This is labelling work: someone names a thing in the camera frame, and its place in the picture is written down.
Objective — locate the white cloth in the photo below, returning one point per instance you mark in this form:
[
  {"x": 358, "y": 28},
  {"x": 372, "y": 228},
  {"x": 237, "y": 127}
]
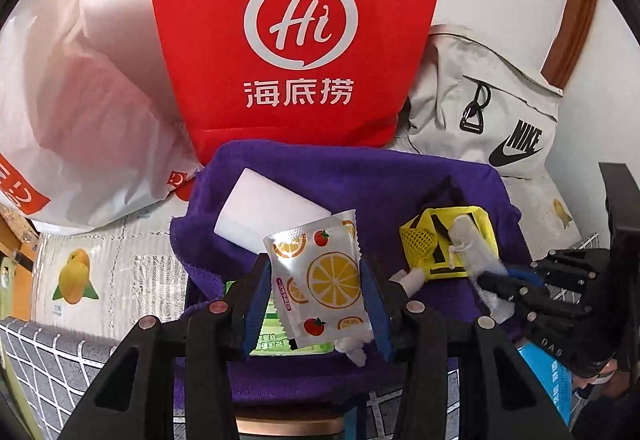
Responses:
[{"x": 475, "y": 250}]

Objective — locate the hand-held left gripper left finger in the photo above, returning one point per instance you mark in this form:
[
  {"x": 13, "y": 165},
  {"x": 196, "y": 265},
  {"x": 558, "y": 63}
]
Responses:
[{"x": 252, "y": 320}]

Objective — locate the wooden headboard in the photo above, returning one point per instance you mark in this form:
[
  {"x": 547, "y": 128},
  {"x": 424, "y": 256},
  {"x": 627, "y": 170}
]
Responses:
[{"x": 575, "y": 19}]

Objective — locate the white fabric piece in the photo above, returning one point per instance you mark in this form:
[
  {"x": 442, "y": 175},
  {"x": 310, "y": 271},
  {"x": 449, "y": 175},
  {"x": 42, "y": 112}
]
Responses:
[{"x": 407, "y": 280}]

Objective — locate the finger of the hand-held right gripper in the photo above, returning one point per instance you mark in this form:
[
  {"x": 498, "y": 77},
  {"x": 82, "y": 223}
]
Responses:
[
  {"x": 520, "y": 276},
  {"x": 500, "y": 284}
]

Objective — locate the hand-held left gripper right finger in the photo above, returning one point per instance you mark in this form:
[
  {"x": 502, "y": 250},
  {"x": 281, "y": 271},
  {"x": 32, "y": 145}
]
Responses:
[{"x": 380, "y": 320}]

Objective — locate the cardboard box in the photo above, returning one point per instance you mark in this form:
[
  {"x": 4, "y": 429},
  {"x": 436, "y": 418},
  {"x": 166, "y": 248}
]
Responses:
[{"x": 20, "y": 230}]

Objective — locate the white plastic bag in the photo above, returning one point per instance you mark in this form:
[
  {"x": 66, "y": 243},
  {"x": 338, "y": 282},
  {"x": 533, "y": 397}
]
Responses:
[{"x": 75, "y": 119}]

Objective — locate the red tote bag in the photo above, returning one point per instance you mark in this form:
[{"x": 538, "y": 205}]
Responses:
[{"x": 200, "y": 19}]

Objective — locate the person's dark clothing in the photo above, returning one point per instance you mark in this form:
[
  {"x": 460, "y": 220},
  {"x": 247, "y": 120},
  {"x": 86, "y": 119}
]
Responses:
[{"x": 600, "y": 410}]

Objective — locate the purple towel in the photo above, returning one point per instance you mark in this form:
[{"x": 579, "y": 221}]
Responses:
[{"x": 375, "y": 190}]

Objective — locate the silver orange-print packet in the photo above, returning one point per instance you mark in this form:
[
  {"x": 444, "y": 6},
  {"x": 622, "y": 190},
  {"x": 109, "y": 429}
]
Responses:
[{"x": 325, "y": 280}]

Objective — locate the grey checked blanket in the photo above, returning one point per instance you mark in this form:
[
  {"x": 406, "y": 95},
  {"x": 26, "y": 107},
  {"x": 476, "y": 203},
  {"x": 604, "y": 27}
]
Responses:
[{"x": 40, "y": 355}]

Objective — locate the green printed packet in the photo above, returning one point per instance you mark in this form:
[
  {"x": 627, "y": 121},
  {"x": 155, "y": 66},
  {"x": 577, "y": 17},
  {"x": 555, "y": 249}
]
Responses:
[{"x": 272, "y": 340}]

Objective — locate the yellow foam mesh net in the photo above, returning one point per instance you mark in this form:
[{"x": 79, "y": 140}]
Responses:
[{"x": 417, "y": 245}]

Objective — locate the blue tissue packet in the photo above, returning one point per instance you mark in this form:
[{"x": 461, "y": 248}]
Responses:
[{"x": 555, "y": 380}]

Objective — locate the beige sling bag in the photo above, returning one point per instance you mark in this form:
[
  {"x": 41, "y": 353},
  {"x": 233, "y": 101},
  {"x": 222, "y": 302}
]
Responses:
[{"x": 440, "y": 109}]

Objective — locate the white sponge block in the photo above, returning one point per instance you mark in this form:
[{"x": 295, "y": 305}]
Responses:
[{"x": 255, "y": 205}]

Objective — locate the fruit-print bedsheet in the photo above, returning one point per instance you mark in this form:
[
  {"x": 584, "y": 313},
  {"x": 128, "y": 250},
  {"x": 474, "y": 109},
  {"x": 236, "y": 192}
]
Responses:
[{"x": 140, "y": 270}]

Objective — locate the white crumpled tissue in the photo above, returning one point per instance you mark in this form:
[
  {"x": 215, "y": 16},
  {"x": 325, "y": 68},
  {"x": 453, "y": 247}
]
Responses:
[{"x": 350, "y": 352}]

